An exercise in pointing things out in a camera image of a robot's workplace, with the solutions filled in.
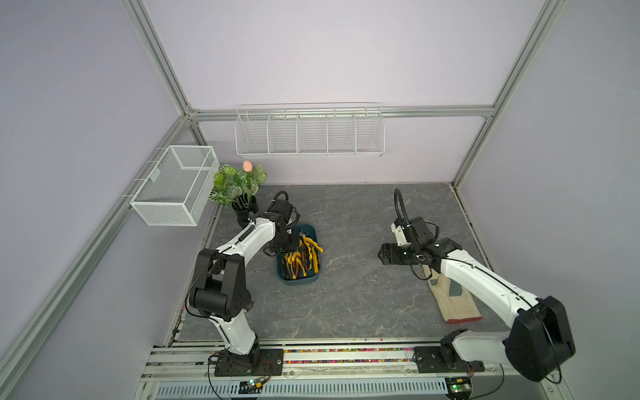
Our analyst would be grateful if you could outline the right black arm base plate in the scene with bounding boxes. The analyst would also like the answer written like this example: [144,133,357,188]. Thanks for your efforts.
[412,346,485,376]

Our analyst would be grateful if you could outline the green plant in black vase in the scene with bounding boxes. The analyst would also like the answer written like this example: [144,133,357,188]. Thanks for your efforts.
[209,161,268,228]

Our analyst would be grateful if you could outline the beige work glove red cuff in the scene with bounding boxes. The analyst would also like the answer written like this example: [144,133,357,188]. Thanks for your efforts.
[423,266,483,325]

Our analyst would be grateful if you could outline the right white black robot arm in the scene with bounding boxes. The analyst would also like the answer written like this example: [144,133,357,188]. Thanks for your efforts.
[378,188,576,382]

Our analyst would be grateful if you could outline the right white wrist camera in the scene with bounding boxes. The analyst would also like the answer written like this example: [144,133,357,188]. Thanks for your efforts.
[391,223,409,247]

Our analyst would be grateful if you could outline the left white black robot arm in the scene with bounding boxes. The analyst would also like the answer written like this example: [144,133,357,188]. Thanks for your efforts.
[184,190,300,366]

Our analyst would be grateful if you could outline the teal plastic storage box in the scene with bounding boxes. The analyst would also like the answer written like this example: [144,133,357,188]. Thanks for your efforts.
[277,224,324,285]

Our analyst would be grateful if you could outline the small white wire side basket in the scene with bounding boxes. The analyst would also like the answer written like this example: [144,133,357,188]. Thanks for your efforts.
[130,145,219,227]

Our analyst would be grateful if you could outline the yellow black combination pliers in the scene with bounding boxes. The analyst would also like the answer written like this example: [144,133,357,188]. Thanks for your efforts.
[295,250,312,278]

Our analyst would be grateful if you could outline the aluminium front rail frame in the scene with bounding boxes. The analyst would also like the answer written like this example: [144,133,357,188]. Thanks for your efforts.
[134,338,573,399]

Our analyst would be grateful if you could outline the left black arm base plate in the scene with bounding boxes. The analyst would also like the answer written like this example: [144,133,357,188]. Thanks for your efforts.
[213,349,284,377]

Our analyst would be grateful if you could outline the long white wire wall basket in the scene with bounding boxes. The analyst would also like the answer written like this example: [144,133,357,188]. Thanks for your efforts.
[235,103,386,158]

